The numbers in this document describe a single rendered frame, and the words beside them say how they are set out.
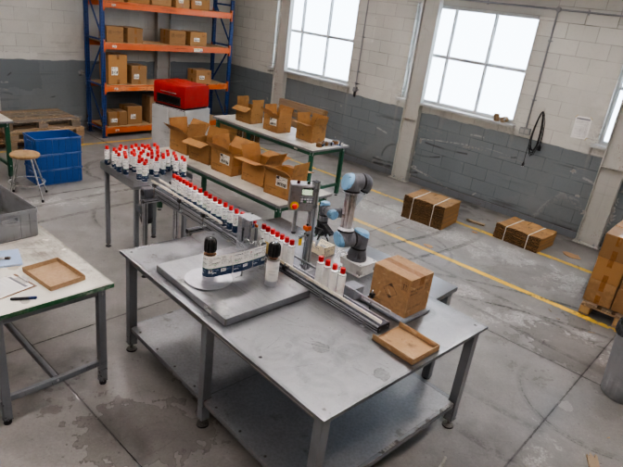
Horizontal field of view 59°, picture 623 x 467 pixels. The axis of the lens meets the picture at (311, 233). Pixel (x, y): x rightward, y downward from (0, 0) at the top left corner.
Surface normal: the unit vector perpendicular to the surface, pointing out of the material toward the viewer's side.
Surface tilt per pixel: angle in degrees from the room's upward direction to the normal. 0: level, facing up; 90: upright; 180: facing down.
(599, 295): 90
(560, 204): 90
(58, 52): 90
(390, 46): 90
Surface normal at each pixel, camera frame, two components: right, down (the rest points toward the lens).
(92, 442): 0.12, -0.92
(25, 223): 0.76, 0.33
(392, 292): -0.72, 0.18
